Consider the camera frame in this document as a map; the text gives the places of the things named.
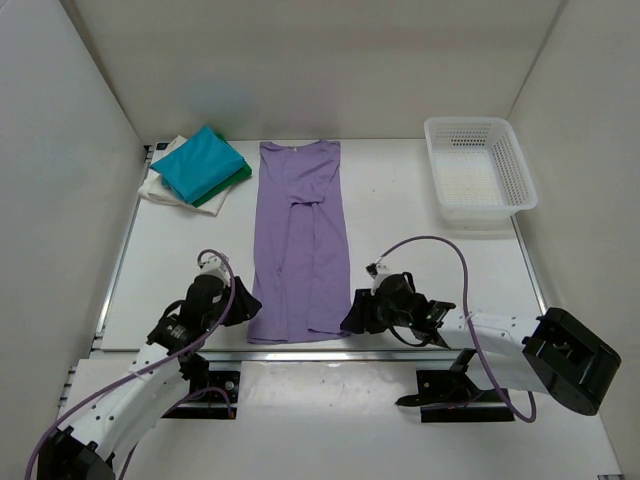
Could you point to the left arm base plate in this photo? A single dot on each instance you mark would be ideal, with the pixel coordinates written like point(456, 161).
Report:
point(210, 395)

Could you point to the white folded t shirt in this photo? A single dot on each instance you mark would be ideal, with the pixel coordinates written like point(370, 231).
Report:
point(154, 191)

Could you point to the purple t shirt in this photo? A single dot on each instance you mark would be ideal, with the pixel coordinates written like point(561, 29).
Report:
point(301, 251)

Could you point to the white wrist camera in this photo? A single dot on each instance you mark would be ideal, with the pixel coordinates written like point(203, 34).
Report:
point(378, 272)
point(211, 263)

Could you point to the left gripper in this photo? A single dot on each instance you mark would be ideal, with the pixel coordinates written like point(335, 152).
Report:
point(247, 305)

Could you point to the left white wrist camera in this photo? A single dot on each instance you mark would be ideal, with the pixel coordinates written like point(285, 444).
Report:
point(211, 263)

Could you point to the white plastic basket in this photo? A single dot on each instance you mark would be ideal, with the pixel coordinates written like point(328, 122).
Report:
point(479, 170)

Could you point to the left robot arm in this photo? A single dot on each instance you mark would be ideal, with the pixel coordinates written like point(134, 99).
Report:
point(95, 439)

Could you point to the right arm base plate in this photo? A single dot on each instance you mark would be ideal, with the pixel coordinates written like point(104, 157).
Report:
point(449, 396)

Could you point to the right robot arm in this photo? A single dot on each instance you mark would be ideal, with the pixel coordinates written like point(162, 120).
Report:
point(554, 354)

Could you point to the green folded t shirt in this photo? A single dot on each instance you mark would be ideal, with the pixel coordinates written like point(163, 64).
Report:
point(214, 166)

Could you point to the teal folded t shirt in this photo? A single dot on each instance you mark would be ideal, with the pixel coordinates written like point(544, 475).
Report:
point(174, 172)

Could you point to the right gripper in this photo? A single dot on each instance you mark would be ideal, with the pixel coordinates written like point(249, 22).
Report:
point(360, 317)

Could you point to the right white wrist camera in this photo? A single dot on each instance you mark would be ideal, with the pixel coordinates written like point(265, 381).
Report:
point(378, 272)

